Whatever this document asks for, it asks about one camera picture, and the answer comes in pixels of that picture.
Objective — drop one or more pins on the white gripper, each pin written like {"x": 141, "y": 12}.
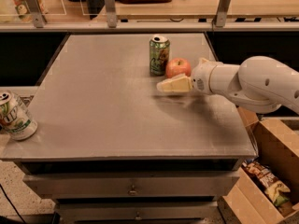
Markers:
{"x": 201, "y": 77}

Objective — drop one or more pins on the red yellow apple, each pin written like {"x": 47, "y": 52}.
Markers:
{"x": 178, "y": 66}

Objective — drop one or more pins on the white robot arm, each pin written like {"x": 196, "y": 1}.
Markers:
{"x": 260, "y": 84}

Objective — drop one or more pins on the white green soda can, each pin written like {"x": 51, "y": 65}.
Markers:
{"x": 15, "y": 117}

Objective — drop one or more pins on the upper grey drawer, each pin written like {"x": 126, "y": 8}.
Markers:
{"x": 132, "y": 184}

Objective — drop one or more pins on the grey drawer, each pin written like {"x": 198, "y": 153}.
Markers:
{"x": 132, "y": 184}
{"x": 135, "y": 211}

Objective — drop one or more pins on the cardboard box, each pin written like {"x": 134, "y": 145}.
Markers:
{"x": 277, "y": 147}

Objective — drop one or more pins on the snack bag in box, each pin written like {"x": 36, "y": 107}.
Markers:
{"x": 274, "y": 189}

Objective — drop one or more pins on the lower grey drawer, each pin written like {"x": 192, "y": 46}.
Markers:
{"x": 135, "y": 211}

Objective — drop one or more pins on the colourful snack package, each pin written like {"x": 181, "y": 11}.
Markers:
{"x": 17, "y": 10}

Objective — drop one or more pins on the right metal bracket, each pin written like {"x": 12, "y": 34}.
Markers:
{"x": 221, "y": 14}

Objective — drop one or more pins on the metal bracket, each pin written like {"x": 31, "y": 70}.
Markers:
{"x": 221, "y": 14}
{"x": 37, "y": 16}
{"x": 111, "y": 13}

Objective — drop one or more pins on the middle metal bracket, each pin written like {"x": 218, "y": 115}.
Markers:
{"x": 111, "y": 13}

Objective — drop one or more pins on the left metal bracket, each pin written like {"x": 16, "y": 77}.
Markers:
{"x": 37, "y": 16}

